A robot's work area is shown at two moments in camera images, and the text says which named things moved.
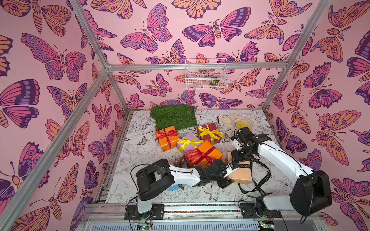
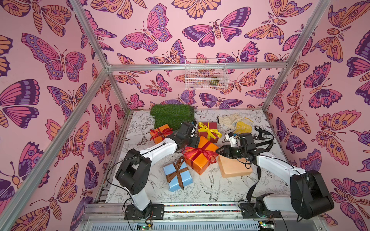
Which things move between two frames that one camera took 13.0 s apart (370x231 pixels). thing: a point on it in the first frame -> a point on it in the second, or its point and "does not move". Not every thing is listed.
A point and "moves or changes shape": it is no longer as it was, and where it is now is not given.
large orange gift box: x=205 y=153 does not move
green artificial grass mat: x=180 y=116 does not move
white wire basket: x=206 y=79 does not move
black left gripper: x=225 y=183 -> x=195 y=142
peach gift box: x=242 y=175 moves or changes shape
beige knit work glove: x=230 y=120 does not move
